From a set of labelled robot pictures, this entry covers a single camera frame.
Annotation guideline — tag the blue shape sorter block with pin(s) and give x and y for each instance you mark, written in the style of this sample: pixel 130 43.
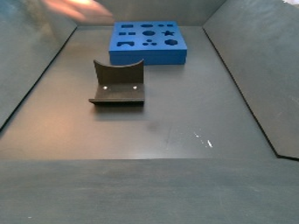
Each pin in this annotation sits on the blue shape sorter block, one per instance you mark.
pixel 153 41

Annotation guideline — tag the black curved holder stand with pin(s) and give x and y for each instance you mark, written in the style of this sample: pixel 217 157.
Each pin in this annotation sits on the black curved holder stand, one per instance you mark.
pixel 119 78

